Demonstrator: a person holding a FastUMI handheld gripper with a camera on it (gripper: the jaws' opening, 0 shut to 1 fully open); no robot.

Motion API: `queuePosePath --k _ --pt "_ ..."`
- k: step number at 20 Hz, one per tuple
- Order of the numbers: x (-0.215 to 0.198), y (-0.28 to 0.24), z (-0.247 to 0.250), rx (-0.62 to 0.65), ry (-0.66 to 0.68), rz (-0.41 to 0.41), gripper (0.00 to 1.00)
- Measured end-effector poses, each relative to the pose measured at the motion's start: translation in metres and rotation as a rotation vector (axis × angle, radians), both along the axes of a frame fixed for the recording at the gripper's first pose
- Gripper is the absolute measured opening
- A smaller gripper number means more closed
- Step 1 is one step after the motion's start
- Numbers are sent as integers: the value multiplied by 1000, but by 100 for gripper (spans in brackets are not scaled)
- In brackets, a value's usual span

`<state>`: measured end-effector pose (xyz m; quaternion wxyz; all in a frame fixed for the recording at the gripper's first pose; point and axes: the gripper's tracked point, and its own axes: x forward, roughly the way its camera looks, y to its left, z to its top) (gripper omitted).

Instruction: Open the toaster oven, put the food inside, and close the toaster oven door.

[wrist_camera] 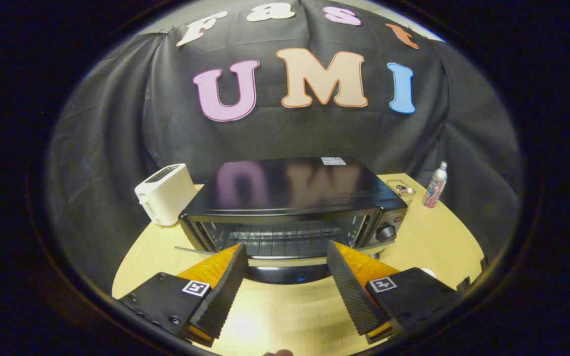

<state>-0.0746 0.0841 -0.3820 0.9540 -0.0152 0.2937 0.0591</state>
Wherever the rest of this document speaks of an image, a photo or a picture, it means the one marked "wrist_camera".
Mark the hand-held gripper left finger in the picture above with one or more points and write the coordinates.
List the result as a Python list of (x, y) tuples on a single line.
[(223, 294)]

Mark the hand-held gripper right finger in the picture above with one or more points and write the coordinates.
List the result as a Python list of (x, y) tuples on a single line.
[(352, 291)]

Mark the black toaster oven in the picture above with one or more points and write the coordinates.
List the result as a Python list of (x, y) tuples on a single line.
[(295, 188)]

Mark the white pop-up toaster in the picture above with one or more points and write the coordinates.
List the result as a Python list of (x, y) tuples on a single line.
[(166, 195)]

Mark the black table clamp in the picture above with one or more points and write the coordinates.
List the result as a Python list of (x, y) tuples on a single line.
[(464, 284), (484, 263)]

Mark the small white-capped bottle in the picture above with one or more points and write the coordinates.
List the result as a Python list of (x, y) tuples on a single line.
[(406, 190)]

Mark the pink label spray bottle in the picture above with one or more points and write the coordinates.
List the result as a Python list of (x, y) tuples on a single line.
[(434, 190)]

